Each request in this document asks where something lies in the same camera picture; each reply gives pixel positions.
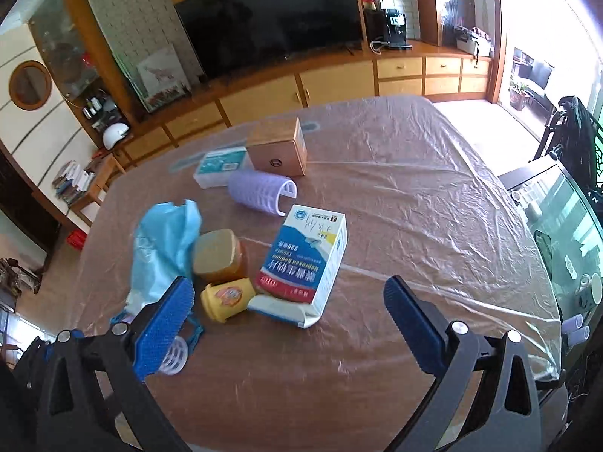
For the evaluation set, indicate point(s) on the framed elephant picture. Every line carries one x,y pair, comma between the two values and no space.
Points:
162,80

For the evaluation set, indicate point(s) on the light blue plastic bag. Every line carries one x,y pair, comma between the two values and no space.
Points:
160,249

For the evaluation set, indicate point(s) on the wooden wall cabinet unit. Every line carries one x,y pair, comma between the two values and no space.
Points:
264,99

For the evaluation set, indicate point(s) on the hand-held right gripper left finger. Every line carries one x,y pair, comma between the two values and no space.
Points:
162,327

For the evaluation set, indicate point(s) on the grey basket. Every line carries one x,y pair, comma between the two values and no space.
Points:
471,42

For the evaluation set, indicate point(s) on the white and blue medicine box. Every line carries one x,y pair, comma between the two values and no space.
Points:
301,254

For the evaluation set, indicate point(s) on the clear floss pick box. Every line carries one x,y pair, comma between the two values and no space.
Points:
221,167

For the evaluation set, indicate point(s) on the tan cardboard box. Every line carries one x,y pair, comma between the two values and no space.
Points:
275,150

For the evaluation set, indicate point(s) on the amber jar with gold lid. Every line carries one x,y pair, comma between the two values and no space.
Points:
219,256

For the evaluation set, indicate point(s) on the potted plant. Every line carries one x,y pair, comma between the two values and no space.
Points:
519,96

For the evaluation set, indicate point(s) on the round wooden wall mirror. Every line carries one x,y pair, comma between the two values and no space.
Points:
29,85

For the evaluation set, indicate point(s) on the black flat television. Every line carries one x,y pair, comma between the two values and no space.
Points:
268,19

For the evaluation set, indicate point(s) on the white helmet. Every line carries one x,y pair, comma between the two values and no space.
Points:
115,134

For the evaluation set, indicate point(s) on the black chair with clothes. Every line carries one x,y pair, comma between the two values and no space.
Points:
572,132

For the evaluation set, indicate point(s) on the purple plastic hair roller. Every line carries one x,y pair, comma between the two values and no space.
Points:
256,190

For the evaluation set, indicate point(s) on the stack of books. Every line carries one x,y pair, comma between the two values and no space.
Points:
73,181

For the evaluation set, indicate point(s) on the small yellow cup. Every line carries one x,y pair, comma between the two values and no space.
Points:
226,299

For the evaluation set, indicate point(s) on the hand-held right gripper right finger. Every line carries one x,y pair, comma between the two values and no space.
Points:
414,329

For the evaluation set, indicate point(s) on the black coffee machine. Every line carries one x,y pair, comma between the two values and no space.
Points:
391,28

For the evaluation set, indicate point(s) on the dark wooden cabinet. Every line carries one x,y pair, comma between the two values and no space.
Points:
23,207

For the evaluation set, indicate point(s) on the white mug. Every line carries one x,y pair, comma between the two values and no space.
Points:
591,288

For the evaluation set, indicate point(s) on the glass side table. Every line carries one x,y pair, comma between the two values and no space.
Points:
565,226

